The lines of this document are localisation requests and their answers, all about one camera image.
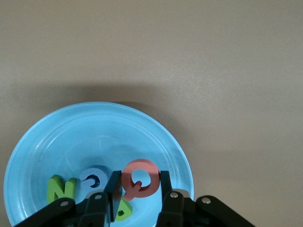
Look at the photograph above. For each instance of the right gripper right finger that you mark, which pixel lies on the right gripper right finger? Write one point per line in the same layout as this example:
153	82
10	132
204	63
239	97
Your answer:
172	210

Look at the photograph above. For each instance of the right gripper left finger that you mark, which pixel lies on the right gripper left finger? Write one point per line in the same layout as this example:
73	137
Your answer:
97	210

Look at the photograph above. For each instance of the green letter B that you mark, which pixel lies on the green letter B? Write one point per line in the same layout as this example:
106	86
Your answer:
127	208

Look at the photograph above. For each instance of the blue letter G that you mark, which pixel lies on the blue letter G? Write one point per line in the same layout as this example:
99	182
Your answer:
94	170

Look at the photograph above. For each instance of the green letter N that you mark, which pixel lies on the green letter N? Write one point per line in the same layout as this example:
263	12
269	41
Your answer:
53	189

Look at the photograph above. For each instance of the pink letter Q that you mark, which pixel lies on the pink letter Q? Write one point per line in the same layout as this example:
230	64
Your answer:
139	163

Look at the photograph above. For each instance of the blue plate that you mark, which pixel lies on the blue plate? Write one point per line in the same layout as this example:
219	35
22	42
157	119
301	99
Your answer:
71	142

